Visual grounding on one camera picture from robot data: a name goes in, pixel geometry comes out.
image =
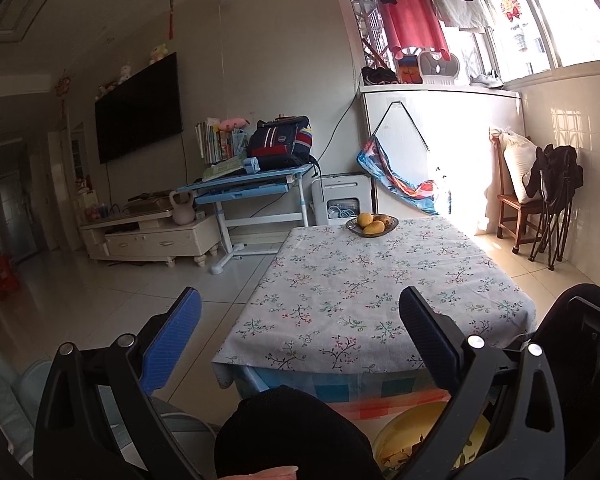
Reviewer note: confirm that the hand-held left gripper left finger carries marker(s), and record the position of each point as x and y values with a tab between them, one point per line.
172	340

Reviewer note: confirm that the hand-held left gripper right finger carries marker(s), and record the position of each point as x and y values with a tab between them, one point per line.
427	340

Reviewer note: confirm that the yellow plastic bin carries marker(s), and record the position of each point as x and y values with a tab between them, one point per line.
415	425

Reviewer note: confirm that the person's right leg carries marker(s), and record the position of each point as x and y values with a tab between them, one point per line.
555	320

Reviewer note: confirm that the person's leg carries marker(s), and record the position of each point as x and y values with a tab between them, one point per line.
555	320
290	430

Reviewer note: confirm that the floral tablecloth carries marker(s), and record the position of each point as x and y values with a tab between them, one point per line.
360	285

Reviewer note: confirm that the cream TV cabinet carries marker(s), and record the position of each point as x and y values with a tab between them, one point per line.
155	245

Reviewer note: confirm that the yellow mango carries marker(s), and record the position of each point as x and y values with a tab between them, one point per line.
375	228
365	220

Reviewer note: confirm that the pink kettlebell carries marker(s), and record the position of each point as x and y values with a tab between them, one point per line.
182	214

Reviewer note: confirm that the brown spotted mango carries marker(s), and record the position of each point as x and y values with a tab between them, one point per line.
381	218

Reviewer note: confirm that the dark fruit bowl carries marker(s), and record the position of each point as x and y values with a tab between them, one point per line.
352	229

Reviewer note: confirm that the checked plastic table cover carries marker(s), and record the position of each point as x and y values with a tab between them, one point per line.
300	390

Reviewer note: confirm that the person's left leg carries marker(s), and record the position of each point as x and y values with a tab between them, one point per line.
290	430

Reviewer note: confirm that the wooden chair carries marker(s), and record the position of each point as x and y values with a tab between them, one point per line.
512	205

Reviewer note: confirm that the colourful printed cloth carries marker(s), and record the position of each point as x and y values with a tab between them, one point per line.
395	180

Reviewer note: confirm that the blue study desk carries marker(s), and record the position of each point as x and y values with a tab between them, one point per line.
250	185

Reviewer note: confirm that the white floor appliance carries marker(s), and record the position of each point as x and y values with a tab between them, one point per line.
340	190

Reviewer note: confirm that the black folding chair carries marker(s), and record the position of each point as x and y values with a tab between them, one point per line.
555	170

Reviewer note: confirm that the red fire extinguisher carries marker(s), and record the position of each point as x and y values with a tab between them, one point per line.
2	275

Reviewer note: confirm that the white pillow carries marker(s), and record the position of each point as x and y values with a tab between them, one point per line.
517	160

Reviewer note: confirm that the row of books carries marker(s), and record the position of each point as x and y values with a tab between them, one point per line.
215	142

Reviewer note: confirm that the pink plush toy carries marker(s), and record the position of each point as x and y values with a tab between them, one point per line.
232	123

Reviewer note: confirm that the dark striped backpack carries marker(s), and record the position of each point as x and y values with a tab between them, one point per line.
280	142

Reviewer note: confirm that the black flat television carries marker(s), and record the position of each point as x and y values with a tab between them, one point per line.
140	110

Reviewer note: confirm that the white sneakers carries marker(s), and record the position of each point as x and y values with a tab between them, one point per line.
487	80

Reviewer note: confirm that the black sneakers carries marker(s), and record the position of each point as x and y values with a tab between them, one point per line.
377	76

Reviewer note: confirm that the colourful small box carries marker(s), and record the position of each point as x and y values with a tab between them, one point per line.
409	70

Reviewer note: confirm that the white plush toy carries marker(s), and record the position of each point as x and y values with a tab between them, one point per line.
125	72

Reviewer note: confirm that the white plastic backrest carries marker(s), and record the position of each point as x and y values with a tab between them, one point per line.
437	67

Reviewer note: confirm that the small red knot ornament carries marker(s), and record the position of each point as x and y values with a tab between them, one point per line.
64	85

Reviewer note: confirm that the green plush toy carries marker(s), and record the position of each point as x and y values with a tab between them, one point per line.
158	53

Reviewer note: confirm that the long red hanging knot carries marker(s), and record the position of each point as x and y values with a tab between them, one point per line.
171	25

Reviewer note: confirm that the red hanging garment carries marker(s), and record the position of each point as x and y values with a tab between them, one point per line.
412	20

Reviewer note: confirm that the window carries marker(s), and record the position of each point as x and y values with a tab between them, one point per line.
570	20

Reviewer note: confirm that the grey hanging garment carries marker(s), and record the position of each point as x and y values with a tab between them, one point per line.
460	12

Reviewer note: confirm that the red window decoration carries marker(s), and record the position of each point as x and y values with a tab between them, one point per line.
511	7

